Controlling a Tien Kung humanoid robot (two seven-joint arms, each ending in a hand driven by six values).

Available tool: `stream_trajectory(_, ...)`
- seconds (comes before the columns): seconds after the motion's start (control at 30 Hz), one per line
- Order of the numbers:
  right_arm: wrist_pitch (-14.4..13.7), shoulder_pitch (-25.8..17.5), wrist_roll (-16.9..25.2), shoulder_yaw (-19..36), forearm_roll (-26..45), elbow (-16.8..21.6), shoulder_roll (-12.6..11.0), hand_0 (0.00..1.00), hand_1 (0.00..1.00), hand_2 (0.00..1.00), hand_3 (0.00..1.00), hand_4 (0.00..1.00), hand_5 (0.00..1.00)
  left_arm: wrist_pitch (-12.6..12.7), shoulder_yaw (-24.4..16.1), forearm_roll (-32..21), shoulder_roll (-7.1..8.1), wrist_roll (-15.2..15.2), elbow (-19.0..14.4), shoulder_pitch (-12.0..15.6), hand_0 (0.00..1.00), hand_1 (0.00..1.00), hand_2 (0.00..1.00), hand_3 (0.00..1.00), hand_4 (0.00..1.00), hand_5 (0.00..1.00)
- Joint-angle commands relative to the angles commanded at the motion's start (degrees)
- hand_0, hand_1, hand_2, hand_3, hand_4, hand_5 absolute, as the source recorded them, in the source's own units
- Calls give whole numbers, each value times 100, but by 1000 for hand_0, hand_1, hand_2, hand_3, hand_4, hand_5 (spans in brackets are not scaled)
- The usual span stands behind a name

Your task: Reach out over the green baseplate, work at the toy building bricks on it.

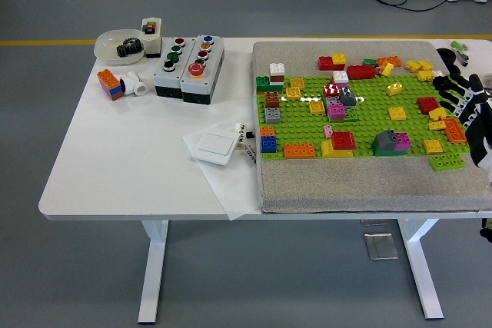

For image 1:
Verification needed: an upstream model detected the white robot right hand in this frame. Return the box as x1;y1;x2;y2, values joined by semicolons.
433;73;492;187

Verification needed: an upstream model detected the dark grey roof brick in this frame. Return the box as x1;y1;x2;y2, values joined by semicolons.
374;129;399;151

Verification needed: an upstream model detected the green baseplate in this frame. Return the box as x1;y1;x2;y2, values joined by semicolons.
256;73;472;161

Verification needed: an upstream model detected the long red brick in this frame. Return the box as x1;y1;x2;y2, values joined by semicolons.
346;64;377;81

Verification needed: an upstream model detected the red slope brick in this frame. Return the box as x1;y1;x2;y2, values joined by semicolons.
330;131;358;151

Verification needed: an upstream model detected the long orange brick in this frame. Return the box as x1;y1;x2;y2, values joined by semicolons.
376;56;404;69
283;141;317;159
443;117;468;144

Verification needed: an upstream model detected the lime green plate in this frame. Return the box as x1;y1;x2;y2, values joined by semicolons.
429;152;467;173

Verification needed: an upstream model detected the dark green long brick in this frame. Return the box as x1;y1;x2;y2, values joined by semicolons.
371;138;408;157

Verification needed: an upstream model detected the dark grey slope brick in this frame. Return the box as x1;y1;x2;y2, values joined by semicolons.
339;86;358;108

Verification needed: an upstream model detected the large yellow curved brick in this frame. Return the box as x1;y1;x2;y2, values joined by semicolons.
320;139;354;159

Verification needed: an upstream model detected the white table leg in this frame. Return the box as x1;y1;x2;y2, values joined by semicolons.
397;218;445;320
137;220;169;324

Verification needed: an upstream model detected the grey foam mat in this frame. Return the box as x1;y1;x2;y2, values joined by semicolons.
251;40;492;215

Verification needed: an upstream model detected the white and brown brick stack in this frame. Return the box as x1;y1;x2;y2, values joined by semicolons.
269;61;288;86

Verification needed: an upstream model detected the white labelled tube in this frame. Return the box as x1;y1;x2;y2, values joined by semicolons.
241;144;258;168

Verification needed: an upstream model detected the white labelled cylinder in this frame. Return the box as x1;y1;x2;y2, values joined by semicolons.
234;121;248;151

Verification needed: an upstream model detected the translucent plastic sheet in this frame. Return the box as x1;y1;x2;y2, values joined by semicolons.
181;120;263;222

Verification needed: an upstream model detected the grey emergency-stop control box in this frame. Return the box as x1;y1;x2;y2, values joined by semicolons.
180;34;225;106

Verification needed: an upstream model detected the white pipe tee fitting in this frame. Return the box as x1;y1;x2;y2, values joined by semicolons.
119;71;149;98

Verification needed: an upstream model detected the black metal gear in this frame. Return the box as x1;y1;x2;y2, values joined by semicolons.
116;37;145;61

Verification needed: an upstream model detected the orange purple blue brick stack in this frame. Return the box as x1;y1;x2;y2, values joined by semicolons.
96;68;125;101

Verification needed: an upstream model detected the white plastic bowl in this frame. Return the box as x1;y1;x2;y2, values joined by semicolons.
94;28;147;66

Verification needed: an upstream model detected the white wall switch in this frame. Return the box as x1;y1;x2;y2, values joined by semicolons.
191;131;239;167

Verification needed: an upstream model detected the white red-green switch box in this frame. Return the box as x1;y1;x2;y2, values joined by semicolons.
139;17;163;59

